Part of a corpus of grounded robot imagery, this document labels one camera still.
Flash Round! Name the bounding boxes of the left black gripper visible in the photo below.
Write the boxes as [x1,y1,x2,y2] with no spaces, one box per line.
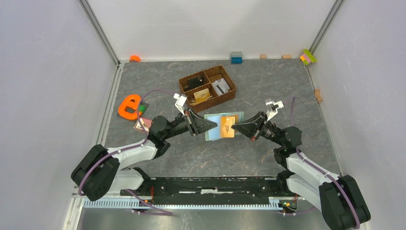
[163,107,217,139]

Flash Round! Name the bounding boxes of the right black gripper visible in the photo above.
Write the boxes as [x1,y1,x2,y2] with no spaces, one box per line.
[231,111,284,147]

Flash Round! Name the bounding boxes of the gold credit card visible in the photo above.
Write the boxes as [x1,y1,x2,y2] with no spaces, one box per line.
[220,116,236,138]

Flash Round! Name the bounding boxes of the light blue card holder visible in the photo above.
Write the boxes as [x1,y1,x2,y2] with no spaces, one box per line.
[204,112,245,141]

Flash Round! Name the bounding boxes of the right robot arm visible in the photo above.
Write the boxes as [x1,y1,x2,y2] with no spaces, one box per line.
[232,112,371,230]

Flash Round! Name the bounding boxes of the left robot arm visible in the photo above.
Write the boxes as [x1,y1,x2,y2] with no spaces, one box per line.
[71,108,217,201]

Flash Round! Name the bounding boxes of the gold card in basket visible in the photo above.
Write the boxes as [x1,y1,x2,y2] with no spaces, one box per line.
[193,88,212,103]

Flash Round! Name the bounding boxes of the white cards in basket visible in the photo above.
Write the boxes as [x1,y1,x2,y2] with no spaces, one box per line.
[212,78,230,96]

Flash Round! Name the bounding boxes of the pink square card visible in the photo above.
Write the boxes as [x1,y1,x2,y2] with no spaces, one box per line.
[134,117,152,132]

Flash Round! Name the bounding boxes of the black item in basket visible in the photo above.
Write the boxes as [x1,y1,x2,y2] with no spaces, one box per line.
[185,76,204,91]

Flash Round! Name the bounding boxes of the green toy block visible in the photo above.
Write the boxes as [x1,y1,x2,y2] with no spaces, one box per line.
[138,104,148,114]

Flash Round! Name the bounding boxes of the blue grey lego stack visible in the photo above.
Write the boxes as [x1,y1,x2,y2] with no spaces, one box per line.
[230,51,243,64]

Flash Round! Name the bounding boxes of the curved wooden arch block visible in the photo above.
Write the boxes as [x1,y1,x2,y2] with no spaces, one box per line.
[314,89,323,103]

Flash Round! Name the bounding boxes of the orange letter e toy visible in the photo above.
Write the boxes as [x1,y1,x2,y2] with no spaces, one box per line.
[118,94,141,121]

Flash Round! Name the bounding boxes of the green pink lego stack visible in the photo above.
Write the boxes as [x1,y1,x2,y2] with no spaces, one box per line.
[300,49,317,66]

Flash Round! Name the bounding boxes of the orange round cap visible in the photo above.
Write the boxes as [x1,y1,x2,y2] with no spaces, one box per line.
[129,55,141,63]

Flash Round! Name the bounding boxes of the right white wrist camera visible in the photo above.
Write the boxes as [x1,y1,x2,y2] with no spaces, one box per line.
[265,98,284,121]

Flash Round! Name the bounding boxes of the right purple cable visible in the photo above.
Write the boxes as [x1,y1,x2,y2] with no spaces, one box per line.
[282,97,361,230]

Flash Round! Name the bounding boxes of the purple cable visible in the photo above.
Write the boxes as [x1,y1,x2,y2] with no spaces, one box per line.
[282,97,361,230]
[78,89,176,196]

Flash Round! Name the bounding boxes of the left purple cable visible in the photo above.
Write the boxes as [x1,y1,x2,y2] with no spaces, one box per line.
[78,89,176,196]

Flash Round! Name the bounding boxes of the white slotted cable duct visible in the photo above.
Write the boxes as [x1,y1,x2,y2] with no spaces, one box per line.
[83,198,286,210]

